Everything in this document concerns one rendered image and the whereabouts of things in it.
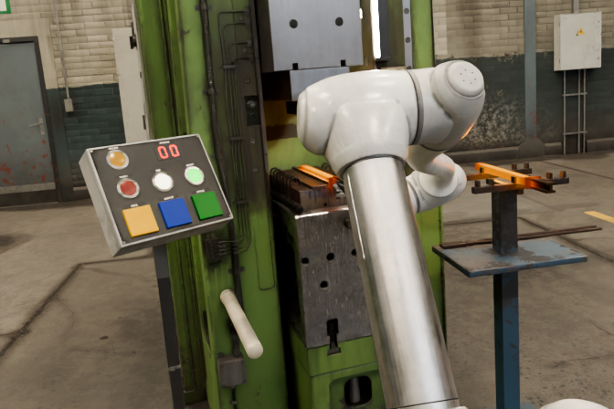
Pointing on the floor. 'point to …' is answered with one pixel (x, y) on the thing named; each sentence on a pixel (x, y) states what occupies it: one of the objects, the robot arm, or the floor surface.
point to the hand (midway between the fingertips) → (340, 183)
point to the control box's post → (169, 324)
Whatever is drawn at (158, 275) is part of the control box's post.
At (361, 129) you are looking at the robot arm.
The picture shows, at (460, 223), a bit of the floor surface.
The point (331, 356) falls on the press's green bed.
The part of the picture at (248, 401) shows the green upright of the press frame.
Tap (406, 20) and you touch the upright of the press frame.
